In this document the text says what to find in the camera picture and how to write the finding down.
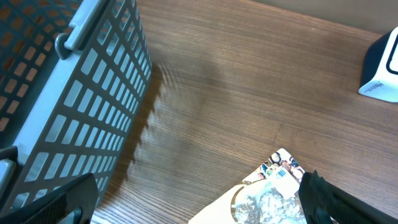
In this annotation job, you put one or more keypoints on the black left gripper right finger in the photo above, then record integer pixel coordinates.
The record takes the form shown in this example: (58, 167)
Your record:
(323, 202)

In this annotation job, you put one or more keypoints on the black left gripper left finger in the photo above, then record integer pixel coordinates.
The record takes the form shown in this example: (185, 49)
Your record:
(73, 202)

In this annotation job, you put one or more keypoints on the white brown snack pouch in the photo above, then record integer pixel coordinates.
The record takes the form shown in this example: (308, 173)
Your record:
(270, 194)

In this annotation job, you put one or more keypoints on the white barcode scanner box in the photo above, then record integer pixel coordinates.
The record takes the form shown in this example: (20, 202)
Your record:
(379, 70)

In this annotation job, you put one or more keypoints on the grey plastic shopping basket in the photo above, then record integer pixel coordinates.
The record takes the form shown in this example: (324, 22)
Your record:
(73, 76)

